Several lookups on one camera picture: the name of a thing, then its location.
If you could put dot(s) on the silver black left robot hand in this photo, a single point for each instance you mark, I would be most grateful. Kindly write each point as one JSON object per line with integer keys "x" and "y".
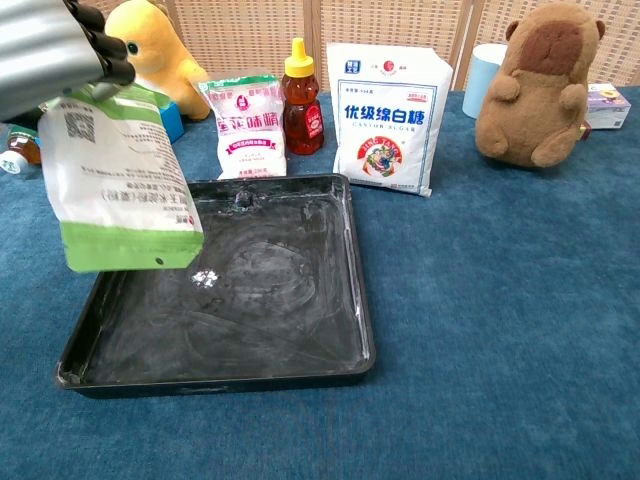
{"x": 45, "y": 50}

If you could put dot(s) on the green white corn starch bag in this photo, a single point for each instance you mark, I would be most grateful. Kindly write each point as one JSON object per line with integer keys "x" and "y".
{"x": 117, "y": 180}

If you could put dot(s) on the white MSG seasoning bag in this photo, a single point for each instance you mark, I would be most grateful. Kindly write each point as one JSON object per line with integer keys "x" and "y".
{"x": 248, "y": 130}

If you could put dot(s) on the black square plastic tray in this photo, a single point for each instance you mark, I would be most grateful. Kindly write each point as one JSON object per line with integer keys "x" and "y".
{"x": 240, "y": 310}

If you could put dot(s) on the white castor sugar bag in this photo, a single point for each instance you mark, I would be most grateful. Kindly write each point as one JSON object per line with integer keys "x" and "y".
{"x": 387, "y": 115}

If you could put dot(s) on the brown glass jar green label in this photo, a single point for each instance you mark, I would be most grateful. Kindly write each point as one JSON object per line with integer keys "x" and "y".
{"x": 22, "y": 150}

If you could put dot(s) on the yellow plush dinosaur toy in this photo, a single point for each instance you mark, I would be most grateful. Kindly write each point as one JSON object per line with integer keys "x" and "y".
{"x": 160, "y": 55}

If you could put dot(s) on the blue white carton box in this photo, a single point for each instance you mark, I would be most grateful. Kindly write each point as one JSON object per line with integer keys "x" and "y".
{"x": 172, "y": 122}

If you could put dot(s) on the bear-shaped honey bottle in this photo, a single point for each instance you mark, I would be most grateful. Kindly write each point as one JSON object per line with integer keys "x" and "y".
{"x": 302, "y": 110}

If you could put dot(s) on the spilled white starch powder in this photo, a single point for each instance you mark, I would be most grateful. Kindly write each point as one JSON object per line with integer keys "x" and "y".
{"x": 205, "y": 278}

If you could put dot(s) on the woven rattan folding screen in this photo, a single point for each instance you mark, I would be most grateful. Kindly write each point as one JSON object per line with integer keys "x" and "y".
{"x": 390, "y": 25}

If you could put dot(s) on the light blue cylindrical cup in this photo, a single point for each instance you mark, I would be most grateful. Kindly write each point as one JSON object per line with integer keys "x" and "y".
{"x": 482, "y": 80}

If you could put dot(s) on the brown plush capybara toy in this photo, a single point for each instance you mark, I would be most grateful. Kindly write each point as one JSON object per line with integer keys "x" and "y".
{"x": 540, "y": 95}

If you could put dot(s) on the blue table cloth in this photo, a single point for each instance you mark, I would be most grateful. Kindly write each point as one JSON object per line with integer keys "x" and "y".
{"x": 475, "y": 300}

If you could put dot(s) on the small purple white box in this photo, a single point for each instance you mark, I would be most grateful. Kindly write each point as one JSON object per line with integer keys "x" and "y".
{"x": 607, "y": 107}

